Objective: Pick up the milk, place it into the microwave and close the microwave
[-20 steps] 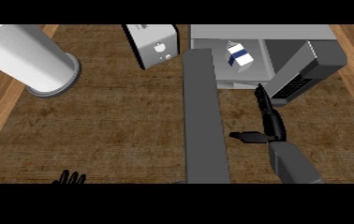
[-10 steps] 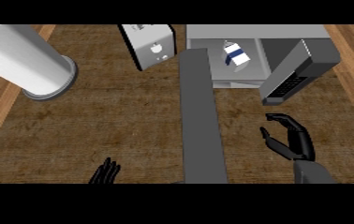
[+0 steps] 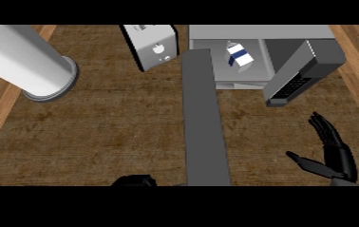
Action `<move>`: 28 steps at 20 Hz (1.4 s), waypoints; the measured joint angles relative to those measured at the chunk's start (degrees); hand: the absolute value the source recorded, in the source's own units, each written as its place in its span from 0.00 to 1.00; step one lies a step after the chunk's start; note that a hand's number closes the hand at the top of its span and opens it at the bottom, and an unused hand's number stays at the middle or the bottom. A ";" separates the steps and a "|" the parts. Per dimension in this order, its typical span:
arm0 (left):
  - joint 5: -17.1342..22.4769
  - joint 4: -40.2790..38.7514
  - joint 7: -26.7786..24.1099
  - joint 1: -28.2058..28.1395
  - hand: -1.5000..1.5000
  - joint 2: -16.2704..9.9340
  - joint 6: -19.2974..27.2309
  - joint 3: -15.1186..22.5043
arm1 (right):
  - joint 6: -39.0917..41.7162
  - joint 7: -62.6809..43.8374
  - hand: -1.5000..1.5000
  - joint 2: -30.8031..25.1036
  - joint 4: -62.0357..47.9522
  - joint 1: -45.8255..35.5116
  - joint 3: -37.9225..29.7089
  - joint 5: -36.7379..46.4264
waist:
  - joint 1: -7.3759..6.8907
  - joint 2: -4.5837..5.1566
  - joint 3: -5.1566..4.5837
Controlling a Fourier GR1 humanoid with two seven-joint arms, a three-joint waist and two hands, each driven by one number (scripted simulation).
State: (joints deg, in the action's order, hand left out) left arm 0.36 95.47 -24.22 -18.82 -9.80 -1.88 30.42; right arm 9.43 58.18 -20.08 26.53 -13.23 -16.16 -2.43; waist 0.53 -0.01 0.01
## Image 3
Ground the grey microwave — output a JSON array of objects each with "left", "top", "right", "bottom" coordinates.
[{"left": 187, "top": 25, "right": 347, "bottom": 108}]

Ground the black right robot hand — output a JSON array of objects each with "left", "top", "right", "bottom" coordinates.
[{"left": 285, "top": 111, "right": 359, "bottom": 183}]

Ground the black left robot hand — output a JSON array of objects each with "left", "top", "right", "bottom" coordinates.
[{"left": 109, "top": 174, "right": 158, "bottom": 187}]

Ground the dark grey microwave door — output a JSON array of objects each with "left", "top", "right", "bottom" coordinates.
[{"left": 178, "top": 47, "right": 233, "bottom": 187}]

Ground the white cylinder with grey base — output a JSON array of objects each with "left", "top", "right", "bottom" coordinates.
[{"left": 0, "top": 25, "right": 79, "bottom": 104}]

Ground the white and blue milk carton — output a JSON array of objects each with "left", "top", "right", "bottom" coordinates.
[{"left": 226, "top": 40, "right": 257, "bottom": 68}]

